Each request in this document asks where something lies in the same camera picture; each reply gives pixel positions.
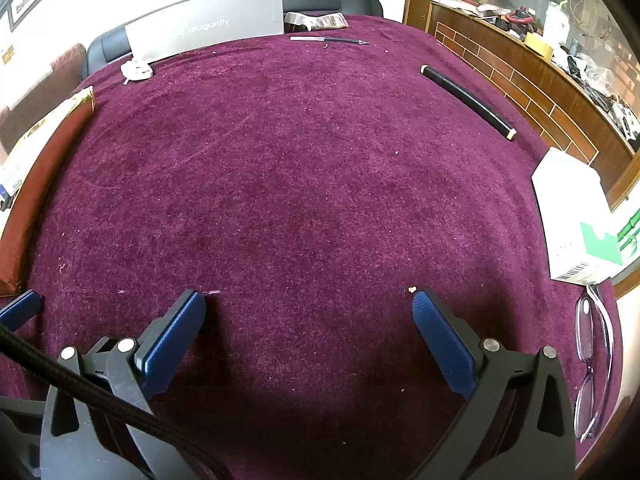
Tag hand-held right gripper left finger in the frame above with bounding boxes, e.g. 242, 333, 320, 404
39, 289, 207, 480

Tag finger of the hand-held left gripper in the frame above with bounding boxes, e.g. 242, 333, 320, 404
0, 289, 42, 333

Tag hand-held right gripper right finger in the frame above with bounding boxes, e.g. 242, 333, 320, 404
411, 289, 577, 480

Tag gold-rimmed white gift box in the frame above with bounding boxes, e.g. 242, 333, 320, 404
0, 85, 96, 297

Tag blue and white medicine box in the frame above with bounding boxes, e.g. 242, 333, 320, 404
0, 157, 26, 201

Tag clear-framed eyeglasses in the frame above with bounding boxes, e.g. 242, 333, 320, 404
572, 284, 615, 443

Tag white box with green print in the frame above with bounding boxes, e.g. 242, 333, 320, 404
531, 147, 626, 286

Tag maroon velvet tablecloth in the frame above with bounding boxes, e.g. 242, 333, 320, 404
0, 12, 626, 480

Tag pink upholstered armchair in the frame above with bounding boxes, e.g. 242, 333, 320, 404
0, 42, 88, 153

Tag black tube with gold ends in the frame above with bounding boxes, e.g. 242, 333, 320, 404
420, 64, 517, 142

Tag wooden brick-pattern counter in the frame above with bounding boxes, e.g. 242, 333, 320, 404
402, 0, 640, 301

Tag yellow box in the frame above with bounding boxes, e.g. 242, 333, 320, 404
522, 32, 555, 58

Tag clear plastic bag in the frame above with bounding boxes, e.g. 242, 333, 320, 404
575, 52, 616, 86

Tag long grey cardboard box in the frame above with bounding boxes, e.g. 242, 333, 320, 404
124, 0, 286, 61

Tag grey and black pen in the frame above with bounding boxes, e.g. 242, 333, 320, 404
290, 36, 371, 46

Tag white plastic container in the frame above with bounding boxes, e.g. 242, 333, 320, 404
542, 1, 573, 51

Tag brown patterned packet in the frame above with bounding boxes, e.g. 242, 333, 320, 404
310, 12, 349, 31

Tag black braided cable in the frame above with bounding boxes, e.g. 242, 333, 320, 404
0, 322, 233, 480

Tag white and pink keychain charm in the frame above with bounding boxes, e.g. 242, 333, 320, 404
121, 59, 153, 85

